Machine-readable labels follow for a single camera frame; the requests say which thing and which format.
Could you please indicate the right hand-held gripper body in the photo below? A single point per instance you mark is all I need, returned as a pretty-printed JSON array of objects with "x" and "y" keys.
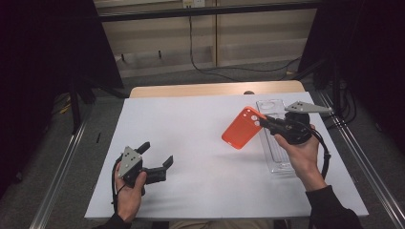
[{"x": 293, "y": 127}]

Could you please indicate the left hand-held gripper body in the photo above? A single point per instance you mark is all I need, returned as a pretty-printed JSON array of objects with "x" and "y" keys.
[{"x": 130, "y": 165}]

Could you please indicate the orange phone case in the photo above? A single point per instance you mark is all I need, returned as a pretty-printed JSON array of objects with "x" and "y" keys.
[{"x": 240, "y": 130}]

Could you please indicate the clear plastic box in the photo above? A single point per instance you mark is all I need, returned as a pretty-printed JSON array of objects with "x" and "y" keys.
[{"x": 277, "y": 152}]

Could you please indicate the person's right hand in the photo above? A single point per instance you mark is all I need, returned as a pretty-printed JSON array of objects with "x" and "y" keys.
[{"x": 302, "y": 159}]

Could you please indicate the person's left hand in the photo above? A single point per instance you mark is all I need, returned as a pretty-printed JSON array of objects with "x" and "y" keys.
[{"x": 129, "y": 200}]

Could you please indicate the white table cover sheet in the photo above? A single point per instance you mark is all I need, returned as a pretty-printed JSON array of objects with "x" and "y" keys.
[{"x": 197, "y": 178}]

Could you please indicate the wooden table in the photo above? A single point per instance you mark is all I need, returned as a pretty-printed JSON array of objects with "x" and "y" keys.
[{"x": 207, "y": 89}]

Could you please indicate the black metal stand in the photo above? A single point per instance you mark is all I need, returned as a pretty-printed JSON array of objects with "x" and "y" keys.
[{"x": 75, "y": 105}]

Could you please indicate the black curtain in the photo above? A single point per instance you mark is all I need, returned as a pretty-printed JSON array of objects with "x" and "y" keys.
[
  {"x": 366, "y": 47},
  {"x": 38, "y": 63}
]

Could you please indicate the aluminium floor rail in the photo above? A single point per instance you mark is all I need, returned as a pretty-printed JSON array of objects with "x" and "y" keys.
[
  {"x": 375, "y": 178},
  {"x": 60, "y": 175}
]

